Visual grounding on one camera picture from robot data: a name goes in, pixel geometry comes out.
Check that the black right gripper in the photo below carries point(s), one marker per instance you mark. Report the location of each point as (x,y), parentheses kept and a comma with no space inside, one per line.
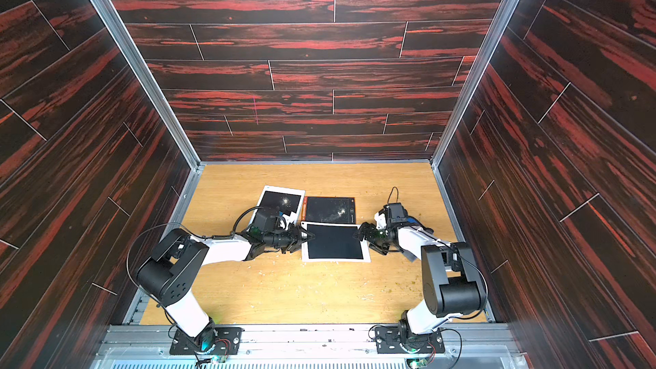
(371,233)

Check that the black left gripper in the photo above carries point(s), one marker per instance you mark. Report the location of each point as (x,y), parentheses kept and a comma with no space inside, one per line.
(295,238)

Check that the dark grey wiping cloth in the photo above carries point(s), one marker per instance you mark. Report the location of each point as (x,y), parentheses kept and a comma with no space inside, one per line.
(412,237)

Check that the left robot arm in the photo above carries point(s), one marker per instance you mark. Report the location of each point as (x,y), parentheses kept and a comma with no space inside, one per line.
(171,270)

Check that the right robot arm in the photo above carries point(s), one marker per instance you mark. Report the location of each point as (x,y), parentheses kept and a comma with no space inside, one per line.
(452,284)

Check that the red drawing tablet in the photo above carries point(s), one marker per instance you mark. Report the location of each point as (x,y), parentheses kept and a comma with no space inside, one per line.
(329,210)

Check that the white teal drawing tablet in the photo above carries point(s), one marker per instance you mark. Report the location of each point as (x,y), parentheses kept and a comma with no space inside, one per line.
(286,201)

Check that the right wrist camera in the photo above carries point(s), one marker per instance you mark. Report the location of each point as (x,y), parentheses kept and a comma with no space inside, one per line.
(395,215)

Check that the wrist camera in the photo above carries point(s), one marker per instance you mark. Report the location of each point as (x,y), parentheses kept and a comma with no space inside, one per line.
(395,215)
(266,220)

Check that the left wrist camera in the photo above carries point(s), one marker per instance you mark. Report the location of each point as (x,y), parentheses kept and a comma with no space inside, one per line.
(266,220)

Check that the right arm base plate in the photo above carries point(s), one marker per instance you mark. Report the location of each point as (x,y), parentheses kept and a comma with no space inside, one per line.
(398,339)

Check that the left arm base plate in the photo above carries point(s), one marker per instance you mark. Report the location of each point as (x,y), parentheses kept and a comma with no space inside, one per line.
(218,341)

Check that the aluminium front rail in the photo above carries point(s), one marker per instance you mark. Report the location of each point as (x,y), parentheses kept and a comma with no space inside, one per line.
(473,345)

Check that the aluminium frame right post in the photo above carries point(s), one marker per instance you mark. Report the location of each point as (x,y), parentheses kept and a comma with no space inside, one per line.
(497,28)

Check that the aluminium frame post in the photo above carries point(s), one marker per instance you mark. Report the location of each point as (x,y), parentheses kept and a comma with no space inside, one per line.
(118,31)
(497,28)

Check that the aluminium frame left post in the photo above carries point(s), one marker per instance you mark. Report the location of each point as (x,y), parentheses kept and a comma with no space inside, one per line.
(118,31)

